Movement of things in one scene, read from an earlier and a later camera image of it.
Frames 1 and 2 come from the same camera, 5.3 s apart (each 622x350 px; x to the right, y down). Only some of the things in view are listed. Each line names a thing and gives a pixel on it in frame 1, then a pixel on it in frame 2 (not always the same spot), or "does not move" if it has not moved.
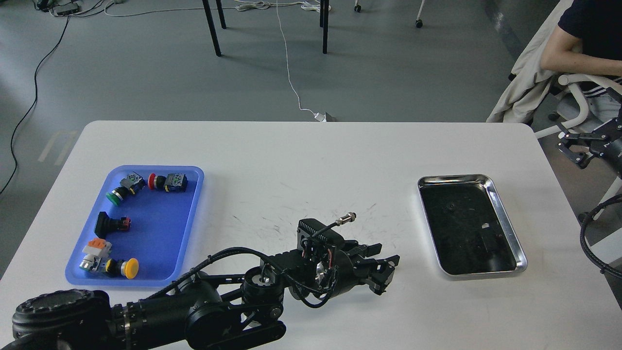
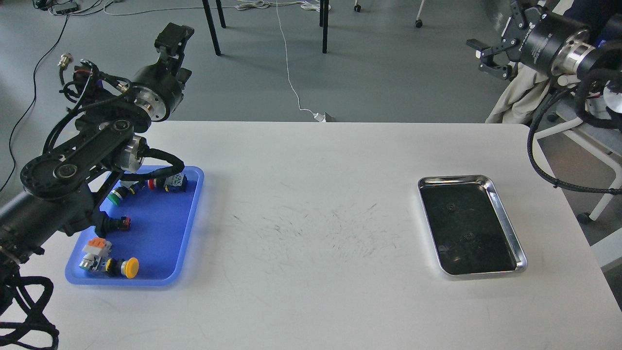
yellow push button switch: (129, 268) does not move
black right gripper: (576, 147) to (551, 41)
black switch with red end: (104, 223) does not move
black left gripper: (325, 269) to (157, 90)
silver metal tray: (470, 228) does not move
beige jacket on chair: (529, 84) does not move
